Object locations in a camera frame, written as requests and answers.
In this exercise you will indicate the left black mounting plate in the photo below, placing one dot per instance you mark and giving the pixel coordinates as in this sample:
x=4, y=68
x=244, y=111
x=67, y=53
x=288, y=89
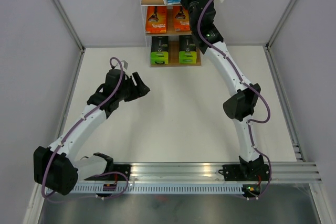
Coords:
x=124, y=169

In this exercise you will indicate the bottom wooden shelf board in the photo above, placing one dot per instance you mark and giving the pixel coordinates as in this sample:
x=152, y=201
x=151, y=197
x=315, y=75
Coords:
x=174, y=57

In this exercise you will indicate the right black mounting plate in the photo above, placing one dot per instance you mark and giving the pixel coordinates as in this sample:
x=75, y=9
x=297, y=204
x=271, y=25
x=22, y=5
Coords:
x=239, y=173

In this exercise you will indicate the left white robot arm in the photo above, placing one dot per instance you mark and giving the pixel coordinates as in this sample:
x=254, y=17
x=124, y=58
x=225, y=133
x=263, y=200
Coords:
x=56, y=166

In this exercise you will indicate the orange razor box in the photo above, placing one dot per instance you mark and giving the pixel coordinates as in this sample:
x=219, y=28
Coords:
x=156, y=20
x=180, y=19

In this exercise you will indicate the middle wooden shelf board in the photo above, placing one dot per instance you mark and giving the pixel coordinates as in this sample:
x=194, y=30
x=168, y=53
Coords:
x=170, y=26

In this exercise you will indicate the white wire shelf rack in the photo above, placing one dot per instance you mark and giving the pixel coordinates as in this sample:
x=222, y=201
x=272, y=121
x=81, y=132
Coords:
x=148, y=38

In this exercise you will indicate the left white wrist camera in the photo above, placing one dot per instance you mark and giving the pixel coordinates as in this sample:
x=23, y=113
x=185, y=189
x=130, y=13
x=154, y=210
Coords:
x=125, y=65

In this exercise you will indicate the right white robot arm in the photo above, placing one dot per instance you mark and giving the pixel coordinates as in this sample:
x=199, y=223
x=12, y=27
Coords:
x=244, y=94

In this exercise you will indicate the right aluminium corner post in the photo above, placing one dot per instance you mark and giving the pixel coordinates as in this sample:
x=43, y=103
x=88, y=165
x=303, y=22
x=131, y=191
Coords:
x=289, y=8

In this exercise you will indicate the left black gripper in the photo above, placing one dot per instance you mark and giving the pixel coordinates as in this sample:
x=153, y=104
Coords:
x=141, y=88

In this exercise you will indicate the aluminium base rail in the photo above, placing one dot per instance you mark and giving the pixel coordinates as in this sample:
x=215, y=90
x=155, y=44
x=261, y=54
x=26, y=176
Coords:
x=207, y=173

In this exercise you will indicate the black green razor box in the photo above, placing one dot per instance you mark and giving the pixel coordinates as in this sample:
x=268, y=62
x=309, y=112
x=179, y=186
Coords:
x=187, y=50
x=159, y=54

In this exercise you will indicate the left aluminium corner post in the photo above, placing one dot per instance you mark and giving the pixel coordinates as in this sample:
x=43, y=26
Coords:
x=67, y=22

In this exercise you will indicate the slotted cable duct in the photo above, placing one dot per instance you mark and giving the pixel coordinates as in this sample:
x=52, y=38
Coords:
x=133, y=188

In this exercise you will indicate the black mounting plate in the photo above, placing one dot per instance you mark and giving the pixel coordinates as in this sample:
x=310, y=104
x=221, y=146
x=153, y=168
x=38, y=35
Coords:
x=124, y=169
x=239, y=173

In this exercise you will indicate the aluminium corner post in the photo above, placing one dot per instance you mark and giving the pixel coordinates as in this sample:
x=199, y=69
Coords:
x=67, y=22
x=289, y=8

